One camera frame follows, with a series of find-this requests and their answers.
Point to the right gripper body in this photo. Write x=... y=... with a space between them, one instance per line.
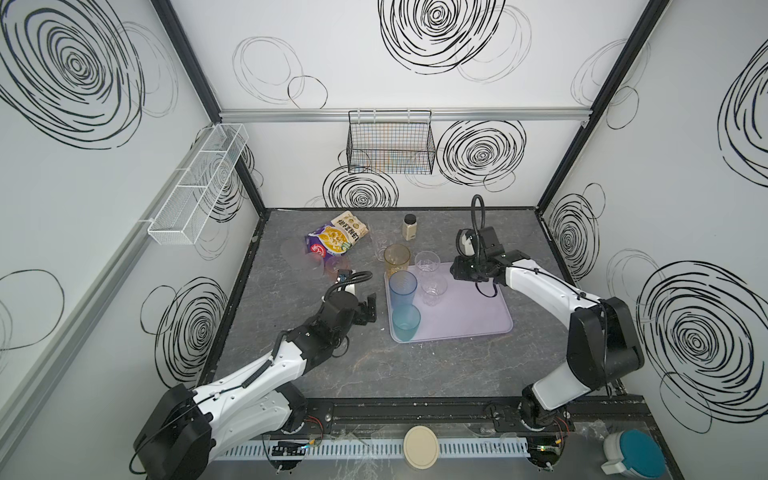
x=474 y=268

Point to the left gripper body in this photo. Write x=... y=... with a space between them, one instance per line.
x=365 y=308

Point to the blue drinking glass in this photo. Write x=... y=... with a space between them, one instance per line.
x=402 y=288

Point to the teal drinking glass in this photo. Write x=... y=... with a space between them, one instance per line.
x=406 y=320

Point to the yellow drinking glass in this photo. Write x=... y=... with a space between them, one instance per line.
x=397 y=258

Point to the lilac plastic tray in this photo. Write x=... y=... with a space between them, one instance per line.
x=461 y=312

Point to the clear ribbed glass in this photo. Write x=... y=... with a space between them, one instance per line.
x=380 y=243

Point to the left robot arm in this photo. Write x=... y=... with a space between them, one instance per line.
x=190 y=427

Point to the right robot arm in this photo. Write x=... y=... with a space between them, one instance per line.
x=602 y=344

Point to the pink drinking glass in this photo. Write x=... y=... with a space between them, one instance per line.
x=333 y=265

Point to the colourful snack bag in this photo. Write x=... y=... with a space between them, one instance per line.
x=337 y=237

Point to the spice bottle black cap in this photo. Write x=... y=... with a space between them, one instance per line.
x=409 y=227

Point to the beige round lid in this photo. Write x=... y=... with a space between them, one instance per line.
x=421 y=448

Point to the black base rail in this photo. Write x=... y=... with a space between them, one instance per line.
x=506 y=414

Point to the black wire basket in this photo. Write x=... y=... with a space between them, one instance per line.
x=390 y=141

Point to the white slotted cable duct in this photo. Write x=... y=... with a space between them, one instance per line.
x=353 y=449

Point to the white mesh wall shelf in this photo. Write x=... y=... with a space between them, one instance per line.
x=185 y=212

